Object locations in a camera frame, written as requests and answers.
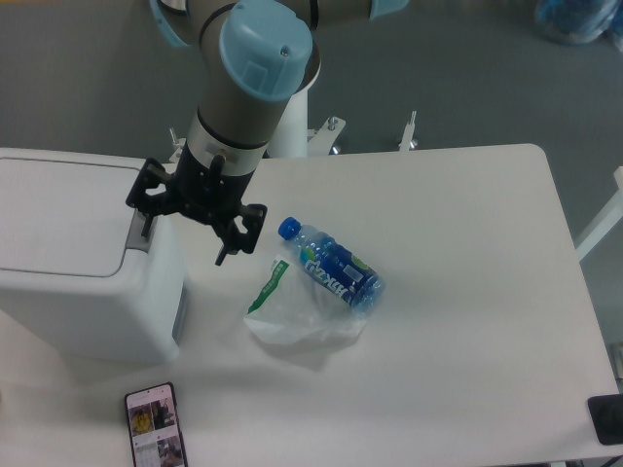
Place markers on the blue plastic water bottle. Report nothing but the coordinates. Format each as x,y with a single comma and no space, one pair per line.
332,266

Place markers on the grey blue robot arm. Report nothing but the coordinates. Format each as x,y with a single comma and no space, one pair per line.
256,55

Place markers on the blue plastic bag background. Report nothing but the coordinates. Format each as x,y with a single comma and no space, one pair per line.
574,23

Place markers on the black device at table edge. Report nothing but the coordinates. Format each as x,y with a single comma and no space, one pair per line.
606,414

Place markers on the white frame leg right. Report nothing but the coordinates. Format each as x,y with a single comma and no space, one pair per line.
603,222

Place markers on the white table support frame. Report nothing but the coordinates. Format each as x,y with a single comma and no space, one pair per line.
323,141

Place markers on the black smartphone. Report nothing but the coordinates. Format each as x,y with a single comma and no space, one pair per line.
154,430

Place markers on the white green plastic bag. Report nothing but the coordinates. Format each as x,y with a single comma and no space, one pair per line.
291,307

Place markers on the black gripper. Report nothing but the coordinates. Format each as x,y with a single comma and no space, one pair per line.
202,194

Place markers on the white trash can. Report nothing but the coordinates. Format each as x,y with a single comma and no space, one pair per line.
82,270

